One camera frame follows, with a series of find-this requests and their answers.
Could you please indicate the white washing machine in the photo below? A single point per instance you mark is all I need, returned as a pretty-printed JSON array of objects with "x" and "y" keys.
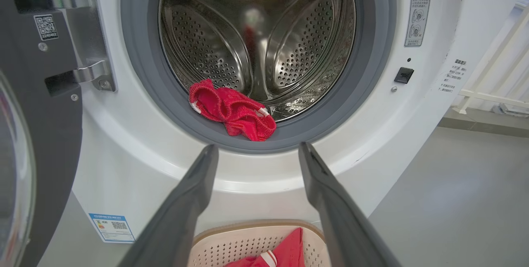
[{"x": 136, "y": 147}]

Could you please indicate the beige perforated laundry basket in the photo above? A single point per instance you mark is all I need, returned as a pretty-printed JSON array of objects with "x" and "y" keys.
[{"x": 231, "y": 246}]

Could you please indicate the small red knit garment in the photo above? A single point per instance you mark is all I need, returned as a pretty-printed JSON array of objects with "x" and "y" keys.
[{"x": 231, "y": 112}]

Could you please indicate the steel perforated drum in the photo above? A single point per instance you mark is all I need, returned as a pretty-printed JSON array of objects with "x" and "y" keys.
[{"x": 206, "y": 31}]

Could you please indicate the grey rubber door gasket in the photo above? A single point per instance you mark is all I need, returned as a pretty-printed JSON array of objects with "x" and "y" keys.
[{"x": 140, "y": 52}]

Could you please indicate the black door latch socket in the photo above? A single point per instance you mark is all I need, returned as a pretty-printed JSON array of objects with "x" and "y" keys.
[{"x": 403, "y": 75}]

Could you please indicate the white QR code sticker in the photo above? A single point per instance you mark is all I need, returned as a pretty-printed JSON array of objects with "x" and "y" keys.
[{"x": 46, "y": 27}]

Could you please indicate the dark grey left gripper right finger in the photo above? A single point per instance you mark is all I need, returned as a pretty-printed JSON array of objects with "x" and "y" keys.
[{"x": 343, "y": 225}]

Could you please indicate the silver door hinge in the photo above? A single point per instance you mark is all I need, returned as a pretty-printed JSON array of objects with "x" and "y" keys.
[{"x": 89, "y": 31}]

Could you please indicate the red and white garment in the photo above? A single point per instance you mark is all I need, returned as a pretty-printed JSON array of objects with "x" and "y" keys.
[{"x": 289, "y": 248}]

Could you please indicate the white metal railing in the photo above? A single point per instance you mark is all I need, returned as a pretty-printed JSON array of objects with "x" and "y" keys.
[{"x": 496, "y": 93}]

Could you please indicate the dark grey round washer door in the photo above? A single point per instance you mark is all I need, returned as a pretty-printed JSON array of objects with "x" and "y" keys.
[{"x": 45, "y": 134}]

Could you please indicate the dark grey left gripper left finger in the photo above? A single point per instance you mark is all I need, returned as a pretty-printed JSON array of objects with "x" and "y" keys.
[{"x": 177, "y": 217}]

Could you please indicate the printed instruction text label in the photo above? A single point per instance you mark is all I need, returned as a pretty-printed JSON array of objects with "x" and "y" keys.
[{"x": 453, "y": 76}]

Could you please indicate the blue energy label sticker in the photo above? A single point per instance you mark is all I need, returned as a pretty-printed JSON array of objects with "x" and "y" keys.
[{"x": 111, "y": 227}]

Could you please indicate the grey warning sticker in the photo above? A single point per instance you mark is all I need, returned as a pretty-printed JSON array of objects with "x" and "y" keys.
[{"x": 418, "y": 10}]

